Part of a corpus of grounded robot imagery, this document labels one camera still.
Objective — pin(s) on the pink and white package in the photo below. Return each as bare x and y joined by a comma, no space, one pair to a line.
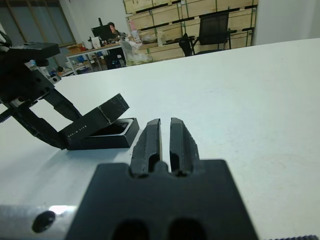
135,32

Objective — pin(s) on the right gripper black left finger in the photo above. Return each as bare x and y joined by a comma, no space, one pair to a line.
147,145

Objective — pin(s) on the black computer monitor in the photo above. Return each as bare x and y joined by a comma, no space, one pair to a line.
100,32

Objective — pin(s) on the seated person dark hair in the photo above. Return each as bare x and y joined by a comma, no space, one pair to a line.
113,30

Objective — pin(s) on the large crinkled plastic bag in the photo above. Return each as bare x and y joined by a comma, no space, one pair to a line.
136,53

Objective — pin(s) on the large window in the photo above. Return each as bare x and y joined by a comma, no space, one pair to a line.
37,22

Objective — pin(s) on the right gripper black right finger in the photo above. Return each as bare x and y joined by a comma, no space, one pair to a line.
182,147

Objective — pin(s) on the wooden crate stack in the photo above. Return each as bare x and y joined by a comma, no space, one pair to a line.
170,15

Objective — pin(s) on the black computer tower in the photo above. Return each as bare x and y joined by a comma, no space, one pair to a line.
113,58

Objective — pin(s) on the white frame wooden top desk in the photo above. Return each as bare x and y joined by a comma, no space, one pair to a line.
82,53

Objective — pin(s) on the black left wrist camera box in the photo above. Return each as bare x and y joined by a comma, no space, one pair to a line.
35,51

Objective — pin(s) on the black box base white insert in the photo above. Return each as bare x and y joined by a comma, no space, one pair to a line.
107,142

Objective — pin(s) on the orange cardboard box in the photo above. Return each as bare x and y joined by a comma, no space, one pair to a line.
76,48

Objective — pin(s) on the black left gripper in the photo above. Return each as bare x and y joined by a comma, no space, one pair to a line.
22,85

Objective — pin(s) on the black box lid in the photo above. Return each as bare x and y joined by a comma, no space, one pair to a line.
95,120

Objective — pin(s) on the black office chair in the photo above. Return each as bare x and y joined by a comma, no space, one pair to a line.
213,27

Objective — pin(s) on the white paper bag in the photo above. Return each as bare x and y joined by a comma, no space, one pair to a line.
95,42

